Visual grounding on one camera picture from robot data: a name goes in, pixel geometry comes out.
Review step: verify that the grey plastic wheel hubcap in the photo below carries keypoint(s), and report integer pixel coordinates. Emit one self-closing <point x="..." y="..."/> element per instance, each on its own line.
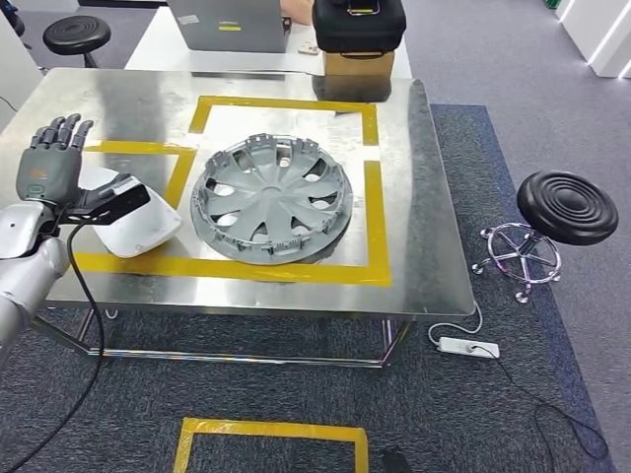
<point x="271" y="196"/>

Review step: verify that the black robot right foot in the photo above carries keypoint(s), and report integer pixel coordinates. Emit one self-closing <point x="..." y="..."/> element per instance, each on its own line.
<point x="397" y="462"/>

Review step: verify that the silver laptop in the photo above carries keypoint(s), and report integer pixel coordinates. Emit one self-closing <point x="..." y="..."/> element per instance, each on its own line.
<point x="226" y="26"/>

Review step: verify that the black carry case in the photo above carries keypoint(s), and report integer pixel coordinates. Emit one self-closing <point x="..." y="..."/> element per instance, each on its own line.
<point x="360" y="29"/>

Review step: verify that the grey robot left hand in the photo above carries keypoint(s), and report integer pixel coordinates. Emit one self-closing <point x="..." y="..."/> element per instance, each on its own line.
<point x="47" y="173"/>

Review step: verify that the white curved plastic part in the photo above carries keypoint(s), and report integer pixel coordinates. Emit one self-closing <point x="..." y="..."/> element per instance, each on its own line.
<point x="148" y="228"/>

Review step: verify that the yellow floor tape square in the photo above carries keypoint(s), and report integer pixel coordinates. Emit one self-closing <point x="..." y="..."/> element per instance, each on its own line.
<point x="271" y="429"/>

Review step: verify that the small yellow tape rectangle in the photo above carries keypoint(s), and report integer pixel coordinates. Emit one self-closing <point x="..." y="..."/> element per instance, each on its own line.
<point x="181" y="176"/>

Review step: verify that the white display plinth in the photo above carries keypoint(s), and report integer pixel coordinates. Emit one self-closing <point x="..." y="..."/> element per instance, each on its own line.
<point x="592" y="26"/>

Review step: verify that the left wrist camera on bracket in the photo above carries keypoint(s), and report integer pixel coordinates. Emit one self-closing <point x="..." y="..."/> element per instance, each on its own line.
<point x="123" y="202"/>

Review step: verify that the large yellow tape rectangle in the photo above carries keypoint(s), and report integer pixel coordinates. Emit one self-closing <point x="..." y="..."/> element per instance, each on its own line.
<point x="377" y="222"/>

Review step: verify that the black stool with chrome base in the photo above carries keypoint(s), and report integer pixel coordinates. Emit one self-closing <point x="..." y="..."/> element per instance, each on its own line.
<point x="567" y="205"/>

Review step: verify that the white power strip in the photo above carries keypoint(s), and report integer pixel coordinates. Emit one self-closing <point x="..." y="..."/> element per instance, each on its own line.
<point x="468" y="347"/>

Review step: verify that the black round stool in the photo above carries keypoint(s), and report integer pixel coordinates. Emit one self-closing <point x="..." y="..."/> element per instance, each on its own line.
<point x="76" y="36"/>

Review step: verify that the steel workbench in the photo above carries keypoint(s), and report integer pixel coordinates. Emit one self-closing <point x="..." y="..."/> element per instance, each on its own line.
<point x="424" y="196"/>

